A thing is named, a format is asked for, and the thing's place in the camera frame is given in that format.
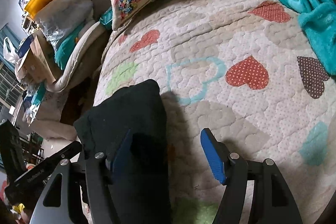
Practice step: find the teal wipes package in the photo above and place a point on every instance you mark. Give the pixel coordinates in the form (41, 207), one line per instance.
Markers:
(106, 18)

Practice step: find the quilted heart pattern bedspread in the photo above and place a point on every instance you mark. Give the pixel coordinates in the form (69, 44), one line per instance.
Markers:
(245, 70)

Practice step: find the brown cardboard box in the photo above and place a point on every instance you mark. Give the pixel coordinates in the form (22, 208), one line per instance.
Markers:
(36, 60)

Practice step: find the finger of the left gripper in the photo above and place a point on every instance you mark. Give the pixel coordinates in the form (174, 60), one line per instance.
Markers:
(28, 186)

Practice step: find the beige padded cushion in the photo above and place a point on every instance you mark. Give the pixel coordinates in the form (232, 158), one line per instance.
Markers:
(84, 60)

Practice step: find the teal cloth on cushion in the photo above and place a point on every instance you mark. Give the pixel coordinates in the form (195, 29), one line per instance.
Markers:
(66, 48)

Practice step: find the teal fluffy towel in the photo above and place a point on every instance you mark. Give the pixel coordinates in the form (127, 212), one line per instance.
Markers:
(317, 20)

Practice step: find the clear plastic bag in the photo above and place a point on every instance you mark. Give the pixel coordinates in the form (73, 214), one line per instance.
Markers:
(60, 17)

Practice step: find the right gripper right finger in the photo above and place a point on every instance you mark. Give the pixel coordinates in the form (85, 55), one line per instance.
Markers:
(272, 200)

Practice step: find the black pants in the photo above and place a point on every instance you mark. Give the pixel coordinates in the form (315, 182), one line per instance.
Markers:
(138, 108)

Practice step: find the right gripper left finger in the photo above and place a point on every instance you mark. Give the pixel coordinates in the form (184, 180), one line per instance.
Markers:
(102, 177)

